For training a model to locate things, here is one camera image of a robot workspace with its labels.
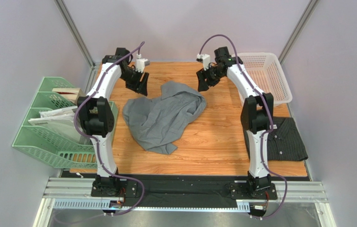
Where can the green plastic file rack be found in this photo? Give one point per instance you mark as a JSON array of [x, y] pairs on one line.
[[45, 145]]

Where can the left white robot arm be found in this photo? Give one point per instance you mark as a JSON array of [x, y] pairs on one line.
[[97, 118]]

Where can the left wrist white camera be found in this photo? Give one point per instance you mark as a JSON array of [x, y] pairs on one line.
[[141, 63]]

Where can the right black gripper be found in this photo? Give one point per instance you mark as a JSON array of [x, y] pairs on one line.
[[207, 76]]

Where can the aluminium front frame rail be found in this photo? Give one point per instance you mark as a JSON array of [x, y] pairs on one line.
[[68, 202]]

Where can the dark striped folded shirt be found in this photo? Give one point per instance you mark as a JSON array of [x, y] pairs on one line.
[[284, 143]]

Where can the white plastic basket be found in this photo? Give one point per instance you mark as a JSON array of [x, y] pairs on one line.
[[265, 70]]

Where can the grey long sleeve shirt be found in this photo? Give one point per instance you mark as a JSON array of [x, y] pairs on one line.
[[158, 122]]

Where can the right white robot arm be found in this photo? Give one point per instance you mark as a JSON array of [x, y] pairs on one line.
[[257, 110]]

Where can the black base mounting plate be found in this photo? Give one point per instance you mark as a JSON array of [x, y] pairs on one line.
[[187, 191]]

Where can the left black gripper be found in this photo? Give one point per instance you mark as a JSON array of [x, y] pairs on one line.
[[141, 87]]

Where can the papers in file rack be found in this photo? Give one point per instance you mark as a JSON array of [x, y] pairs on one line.
[[60, 121]]

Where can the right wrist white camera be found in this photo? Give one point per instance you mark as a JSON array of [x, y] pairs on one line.
[[204, 59]]

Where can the wrist white camera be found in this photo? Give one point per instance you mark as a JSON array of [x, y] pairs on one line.
[[204, 59], [141, 63]]

